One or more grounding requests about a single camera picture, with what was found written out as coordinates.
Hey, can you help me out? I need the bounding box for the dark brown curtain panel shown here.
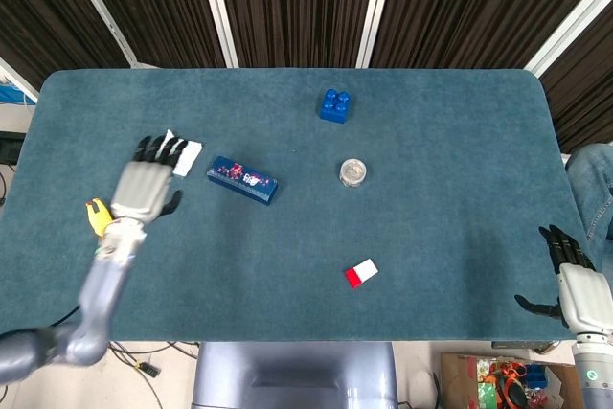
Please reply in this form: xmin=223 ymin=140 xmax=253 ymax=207
xmin=213 ymin=0 xmax=382 ymax=69
xmin=0 ymin=0 xmax=130 ymax=92
xmin=74 ymin=0 xmax=226 ymax=69
xmin=538 ymin=1 xmax=613 ymax=154
xmin=371 ymin=0 xmax=613 ymax=70

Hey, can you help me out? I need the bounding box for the blue glasses case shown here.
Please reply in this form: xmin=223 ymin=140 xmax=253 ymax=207
xmin=206 ymin=155 xmax=279 ymax=207

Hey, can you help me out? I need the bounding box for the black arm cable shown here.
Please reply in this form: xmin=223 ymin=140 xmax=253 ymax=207
xmin=47 ymin=306 xmax=81 ymax=329

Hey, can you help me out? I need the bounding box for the left black-fingered robot hand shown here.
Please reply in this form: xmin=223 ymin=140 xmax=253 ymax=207
xmin=110 ymin=133 xmax=189 ymax=224

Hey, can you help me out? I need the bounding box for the white partition post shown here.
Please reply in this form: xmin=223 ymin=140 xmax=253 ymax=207
xmin=0 ymin=57 xmax=39 ymax=103
xmin=356 ymin=0 xmax=398 ymax=69
xmin=524 ymin=0 xmax=613 ymax=78
xmin=59 ymin=0 xmax=143 ymax=69
xmin=194 ymin=0 xmax=239 ymax=69

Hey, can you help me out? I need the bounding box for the yellow rubber chicken toy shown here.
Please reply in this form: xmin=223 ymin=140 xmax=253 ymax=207
xmin=84 ymin=197 xmax=116 ymax=239

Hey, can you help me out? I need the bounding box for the blue plastic tray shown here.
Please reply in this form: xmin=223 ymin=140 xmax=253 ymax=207
xmin=0 ymin=84 xmax=37 ymax=104

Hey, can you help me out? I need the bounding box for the red and white block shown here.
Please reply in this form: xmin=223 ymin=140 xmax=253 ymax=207
xmin=344 ymin=258 xmax=379 ymax=290

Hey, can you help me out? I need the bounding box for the black floor cable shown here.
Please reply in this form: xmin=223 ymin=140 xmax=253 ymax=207
xmin=107 ymin=340 xmax=200 ymax=360

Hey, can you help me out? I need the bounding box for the green packet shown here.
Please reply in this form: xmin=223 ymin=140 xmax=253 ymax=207
xmin=478 ymin=382 xmax=502 ymax=405

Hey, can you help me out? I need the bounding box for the teal table cloth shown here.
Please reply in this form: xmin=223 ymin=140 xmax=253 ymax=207
xmin=0 ymin=68 xmax=595 ymax=343

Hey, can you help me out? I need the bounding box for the blue building block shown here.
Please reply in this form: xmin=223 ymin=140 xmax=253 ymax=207
xmin=319 ymin=87 xmax=354 ymax=125

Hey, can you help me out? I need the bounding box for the blue-grey robot torso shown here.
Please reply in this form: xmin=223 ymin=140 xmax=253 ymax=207
xmin=191 ymin=341 xmax=398 ymax=409

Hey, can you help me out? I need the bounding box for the right black-fingered robot hand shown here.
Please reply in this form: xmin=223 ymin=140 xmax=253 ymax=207
xmin=514 ymin=223 xmax=613 ymax=333

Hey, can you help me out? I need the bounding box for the white tissue packet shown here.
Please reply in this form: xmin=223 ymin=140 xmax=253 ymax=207
xmin=160 ymin=128 xmax=203 ymax=177

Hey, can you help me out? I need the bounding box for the cardboard box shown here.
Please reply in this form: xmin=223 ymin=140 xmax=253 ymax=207
xmin=439 ymin=352 xmax=583 ymax=409

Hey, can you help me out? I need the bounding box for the small blue plastic bin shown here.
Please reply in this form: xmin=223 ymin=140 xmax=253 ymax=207
xmin=524 ymin=364 xmax=550 ymax=389

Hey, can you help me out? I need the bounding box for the clear round jar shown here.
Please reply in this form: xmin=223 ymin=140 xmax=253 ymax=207
xmin=339 ymin=157 xmax=370 ymax=189

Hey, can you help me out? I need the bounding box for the person's leg in jeans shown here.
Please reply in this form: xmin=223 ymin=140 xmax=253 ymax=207
xmin=564 ymin=142 xmax=613 ymax=242

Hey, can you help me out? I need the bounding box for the grey metal table bracket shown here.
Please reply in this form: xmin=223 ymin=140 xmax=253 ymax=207
xmin=491 ymin=340 xmax=561 ymax=353

